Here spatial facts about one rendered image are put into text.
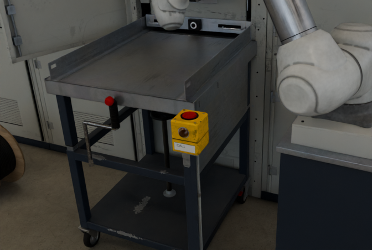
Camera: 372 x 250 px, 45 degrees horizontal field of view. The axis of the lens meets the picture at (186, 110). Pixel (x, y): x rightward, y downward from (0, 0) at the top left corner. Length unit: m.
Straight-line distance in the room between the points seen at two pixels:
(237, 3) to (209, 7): 0.14
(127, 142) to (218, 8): 0.96
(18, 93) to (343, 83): 2.18
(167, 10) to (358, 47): 0.69
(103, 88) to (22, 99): 1.40
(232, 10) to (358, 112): 0.90
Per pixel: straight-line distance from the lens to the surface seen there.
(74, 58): 1.82
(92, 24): 2.18
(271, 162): 2.23
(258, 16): 1.99
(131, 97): 1.54
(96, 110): 2.59
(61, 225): 2.36
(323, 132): 1.35
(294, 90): 1.14
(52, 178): 2.72
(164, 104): 1.48
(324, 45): 1.18
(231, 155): 2.31
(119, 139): 2.59
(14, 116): 3.08
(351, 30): 1.33
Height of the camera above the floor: 1.45
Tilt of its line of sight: 26 degrees down
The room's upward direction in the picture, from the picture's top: 3 degrees counter-clockwise
